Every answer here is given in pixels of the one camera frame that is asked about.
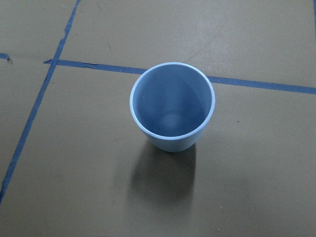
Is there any blue plastic cup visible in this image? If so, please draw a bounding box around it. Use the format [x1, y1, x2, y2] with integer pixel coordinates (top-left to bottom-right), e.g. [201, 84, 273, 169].
[129, 62, 216, 153]

